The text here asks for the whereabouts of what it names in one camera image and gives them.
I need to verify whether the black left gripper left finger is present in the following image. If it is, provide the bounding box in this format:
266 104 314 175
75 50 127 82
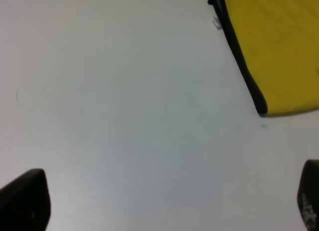
0 168 51 231

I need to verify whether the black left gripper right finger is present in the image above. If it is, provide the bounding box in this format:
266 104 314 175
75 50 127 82
297 159 319 231

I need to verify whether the yellow towel with black trim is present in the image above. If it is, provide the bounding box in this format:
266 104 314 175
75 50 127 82
207 0 319 116

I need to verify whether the small white tape piece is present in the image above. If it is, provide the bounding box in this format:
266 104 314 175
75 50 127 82
212 17 222 30

